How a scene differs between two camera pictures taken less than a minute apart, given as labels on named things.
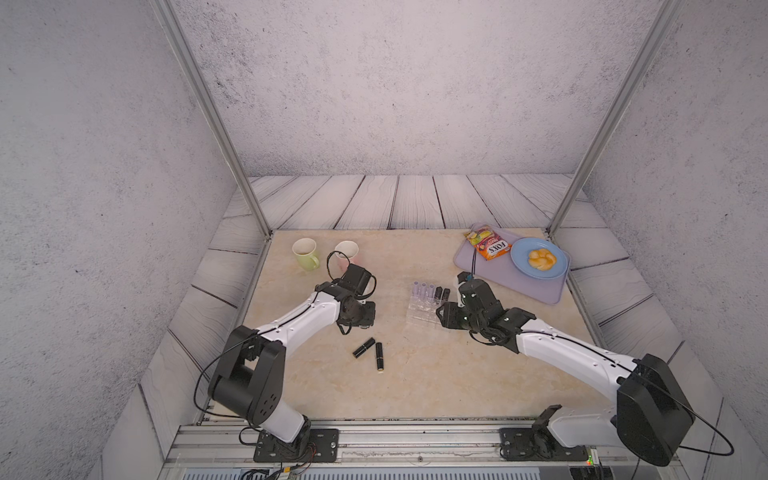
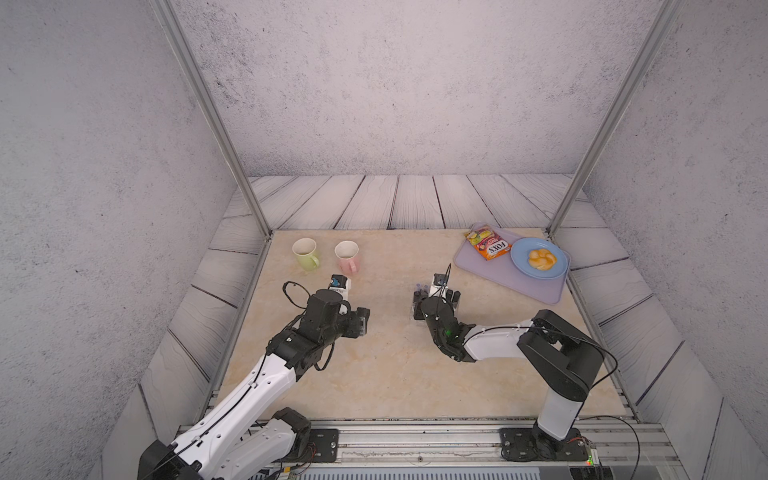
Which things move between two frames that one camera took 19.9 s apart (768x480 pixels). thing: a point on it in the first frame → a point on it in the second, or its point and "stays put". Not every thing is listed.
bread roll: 541,259 stays put
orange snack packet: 490,244 stays put
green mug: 304,249 stays put
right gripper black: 447,315 → 425,301
